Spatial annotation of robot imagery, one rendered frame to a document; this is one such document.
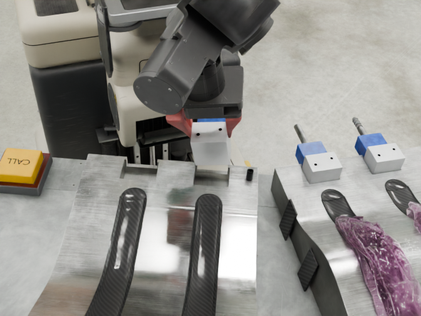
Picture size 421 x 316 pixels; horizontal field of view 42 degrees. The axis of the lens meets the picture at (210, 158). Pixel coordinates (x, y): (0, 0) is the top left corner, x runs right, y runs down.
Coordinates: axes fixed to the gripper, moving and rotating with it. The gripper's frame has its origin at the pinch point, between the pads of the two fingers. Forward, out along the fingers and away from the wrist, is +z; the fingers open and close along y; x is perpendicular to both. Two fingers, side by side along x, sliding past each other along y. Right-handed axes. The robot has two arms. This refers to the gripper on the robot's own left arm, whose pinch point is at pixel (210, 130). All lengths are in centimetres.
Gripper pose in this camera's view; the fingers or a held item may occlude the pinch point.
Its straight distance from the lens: 75.9
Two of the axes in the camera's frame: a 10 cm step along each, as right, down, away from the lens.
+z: 1.1, 5.9, 8.0
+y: 9.9, -0.2, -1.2
